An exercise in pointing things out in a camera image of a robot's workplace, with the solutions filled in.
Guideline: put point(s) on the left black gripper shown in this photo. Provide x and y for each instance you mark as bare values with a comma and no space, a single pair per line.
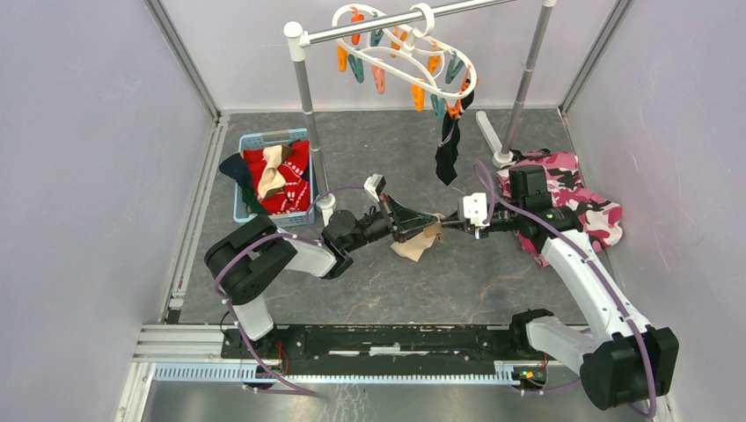
407,219

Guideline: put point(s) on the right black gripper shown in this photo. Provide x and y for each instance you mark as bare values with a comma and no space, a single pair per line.
463,225

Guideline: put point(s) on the black white-striped sock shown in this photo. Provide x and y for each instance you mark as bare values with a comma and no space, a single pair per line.
447,152

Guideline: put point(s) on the orange clothespin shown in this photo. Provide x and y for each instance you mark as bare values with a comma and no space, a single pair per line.
342,59
455,110
434,60
418,95

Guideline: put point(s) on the pink camouflage bag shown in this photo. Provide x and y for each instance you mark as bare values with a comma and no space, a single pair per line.
600,217

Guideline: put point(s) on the white clip hanger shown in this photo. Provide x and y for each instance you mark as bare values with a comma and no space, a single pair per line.
403,51

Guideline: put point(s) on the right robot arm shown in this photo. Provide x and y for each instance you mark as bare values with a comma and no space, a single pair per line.
622,359

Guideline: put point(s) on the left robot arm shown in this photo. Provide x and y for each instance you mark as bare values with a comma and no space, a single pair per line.
245,263

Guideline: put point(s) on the silver white drying rack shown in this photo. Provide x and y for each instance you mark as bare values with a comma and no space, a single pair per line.
347,20

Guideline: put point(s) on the red sock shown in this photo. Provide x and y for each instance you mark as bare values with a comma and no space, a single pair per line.
295,196

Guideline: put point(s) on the teal clothespin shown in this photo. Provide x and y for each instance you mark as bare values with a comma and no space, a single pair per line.
454,67
439,106
356,65

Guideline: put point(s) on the pink clothespin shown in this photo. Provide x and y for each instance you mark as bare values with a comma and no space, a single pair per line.
379,79

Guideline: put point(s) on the navy blue sock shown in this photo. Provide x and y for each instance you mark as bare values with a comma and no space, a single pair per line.
237,169

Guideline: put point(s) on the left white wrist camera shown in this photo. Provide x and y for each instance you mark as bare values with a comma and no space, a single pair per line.
374,186

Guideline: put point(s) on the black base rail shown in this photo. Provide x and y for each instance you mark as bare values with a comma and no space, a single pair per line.
386,349

